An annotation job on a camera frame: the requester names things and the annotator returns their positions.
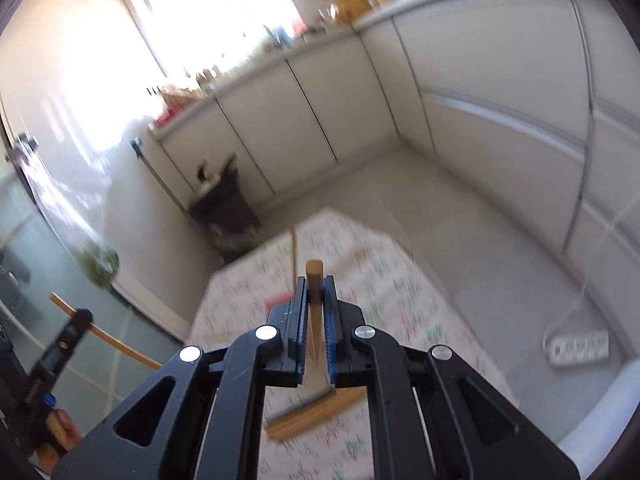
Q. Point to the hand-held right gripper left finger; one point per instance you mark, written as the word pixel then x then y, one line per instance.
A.
pixel 300 340

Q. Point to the white kitchen cabinets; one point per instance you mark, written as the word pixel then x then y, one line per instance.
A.
pixel 325 90

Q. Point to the kitchen window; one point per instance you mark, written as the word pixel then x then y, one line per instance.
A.
pixel 210 15

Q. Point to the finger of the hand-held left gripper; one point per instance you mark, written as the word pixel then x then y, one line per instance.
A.
pixel 60 360

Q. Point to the person's left hand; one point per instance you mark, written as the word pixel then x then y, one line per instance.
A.
pixel 62 430

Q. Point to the mop with blue head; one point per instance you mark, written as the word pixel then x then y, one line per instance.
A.
pixel 137 149

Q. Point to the orange pot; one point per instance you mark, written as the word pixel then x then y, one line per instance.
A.
pixel 350 9

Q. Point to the frosted glass door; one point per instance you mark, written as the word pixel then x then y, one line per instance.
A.
pixel 30 260

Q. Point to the white power strip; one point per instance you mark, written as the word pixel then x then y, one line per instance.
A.
pixel 576 348

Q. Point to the pink perforated utensil holder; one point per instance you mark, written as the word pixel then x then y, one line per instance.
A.
pixel 277 302

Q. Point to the green leafy plant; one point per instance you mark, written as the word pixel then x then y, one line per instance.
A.
pixel 100 265

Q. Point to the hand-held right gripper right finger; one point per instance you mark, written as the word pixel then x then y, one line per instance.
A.
pixel 329 340

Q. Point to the floral tablecloth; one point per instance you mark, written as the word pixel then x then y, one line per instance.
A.
pixel 385 280

